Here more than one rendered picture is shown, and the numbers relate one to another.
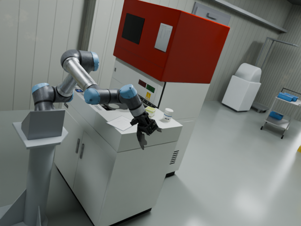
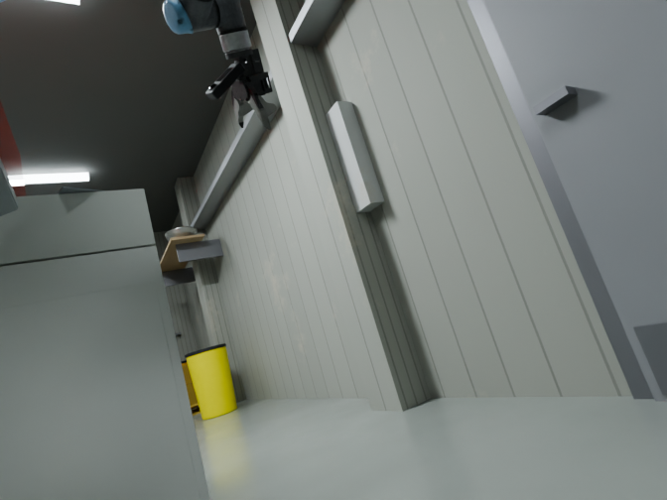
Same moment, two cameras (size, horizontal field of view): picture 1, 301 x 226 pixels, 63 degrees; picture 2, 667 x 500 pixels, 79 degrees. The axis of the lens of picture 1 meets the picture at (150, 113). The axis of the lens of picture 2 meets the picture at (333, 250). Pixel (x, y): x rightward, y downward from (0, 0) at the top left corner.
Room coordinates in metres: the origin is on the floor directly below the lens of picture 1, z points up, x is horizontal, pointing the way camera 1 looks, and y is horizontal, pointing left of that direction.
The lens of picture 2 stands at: (0.86, 0.94, 0.51)
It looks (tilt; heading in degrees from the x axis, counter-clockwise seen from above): 11 degrees up; 284
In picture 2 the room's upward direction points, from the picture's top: 17 degrees counter-clockwise
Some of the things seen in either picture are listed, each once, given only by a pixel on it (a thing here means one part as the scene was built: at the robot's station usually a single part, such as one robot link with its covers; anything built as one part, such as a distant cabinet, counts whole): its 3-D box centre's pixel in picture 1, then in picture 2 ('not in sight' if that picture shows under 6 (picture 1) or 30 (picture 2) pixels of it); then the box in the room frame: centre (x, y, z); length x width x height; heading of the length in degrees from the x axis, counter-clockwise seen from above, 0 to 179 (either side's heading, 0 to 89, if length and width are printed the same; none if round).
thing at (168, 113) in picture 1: (167, 115); not in sight; (1.93, -0.14, 1.01); 0.07 x 0.07 x 0.10
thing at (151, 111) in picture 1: (149, 112); not in sight; (1.91, 0.01, 1.00); 0.07 x 0.07 x 0.07; 73
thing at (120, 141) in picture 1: (139, 126); (73, 263); (1.81, 0.05, 0.89); 0.62 x 0.35 x 0.14; 136
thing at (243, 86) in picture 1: (243, 87); not in sight; (6.63, -2.20, 0.61); 0.62 x 0.58 x 1.22; 137
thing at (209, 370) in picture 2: not in sight; (212, 381); (3.59, -3.10, 0.36); 0.47 x 0.45 x 0.72; 137
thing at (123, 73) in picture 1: (133, 86); not in sight; (2.44, 0.24, 1.02); 0.81 x 0.03 x 0.40; 46
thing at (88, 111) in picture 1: (84, 104); not in sight; (1.93, 0.56, 0.89); 0.55 x 0.09 x 0.14; 46
